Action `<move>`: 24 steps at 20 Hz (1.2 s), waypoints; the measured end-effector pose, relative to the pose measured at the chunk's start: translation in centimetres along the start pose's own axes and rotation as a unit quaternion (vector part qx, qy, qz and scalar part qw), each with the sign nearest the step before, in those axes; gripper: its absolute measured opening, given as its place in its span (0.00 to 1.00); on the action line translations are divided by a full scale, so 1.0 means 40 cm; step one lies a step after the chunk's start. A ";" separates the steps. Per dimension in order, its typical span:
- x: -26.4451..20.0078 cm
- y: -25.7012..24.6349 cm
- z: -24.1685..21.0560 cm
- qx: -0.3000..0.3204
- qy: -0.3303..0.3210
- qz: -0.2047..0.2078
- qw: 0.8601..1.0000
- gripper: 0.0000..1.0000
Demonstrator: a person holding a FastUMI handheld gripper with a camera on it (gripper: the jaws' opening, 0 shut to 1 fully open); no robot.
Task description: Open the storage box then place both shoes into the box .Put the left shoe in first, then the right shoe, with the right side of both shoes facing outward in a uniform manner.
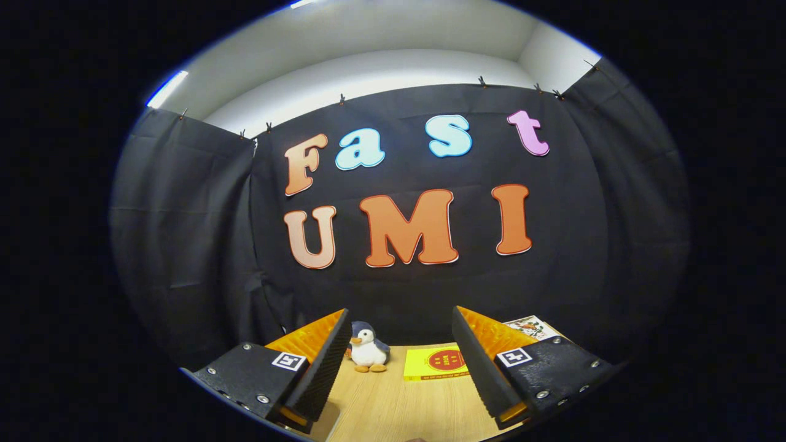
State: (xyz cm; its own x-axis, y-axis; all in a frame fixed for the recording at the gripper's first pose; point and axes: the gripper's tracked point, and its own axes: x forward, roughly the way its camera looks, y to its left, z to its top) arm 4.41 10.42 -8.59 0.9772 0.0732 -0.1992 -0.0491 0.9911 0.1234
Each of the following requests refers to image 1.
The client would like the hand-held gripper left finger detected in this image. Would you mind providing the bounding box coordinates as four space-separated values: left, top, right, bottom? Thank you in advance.
181 308 354 433

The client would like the white book illustrated cover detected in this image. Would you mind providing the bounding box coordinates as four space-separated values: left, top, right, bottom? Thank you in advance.
502 315 562 342

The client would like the penguin plush toy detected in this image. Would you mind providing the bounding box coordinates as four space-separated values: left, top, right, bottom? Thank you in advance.
345 321 391 373

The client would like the long ceiling light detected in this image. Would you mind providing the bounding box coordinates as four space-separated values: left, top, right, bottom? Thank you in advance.
146 69 190 109

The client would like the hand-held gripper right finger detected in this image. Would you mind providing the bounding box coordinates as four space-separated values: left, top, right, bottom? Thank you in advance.
451 305 621 430

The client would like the yellow hardcover book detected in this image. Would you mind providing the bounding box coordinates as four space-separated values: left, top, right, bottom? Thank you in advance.
403 345 470 382

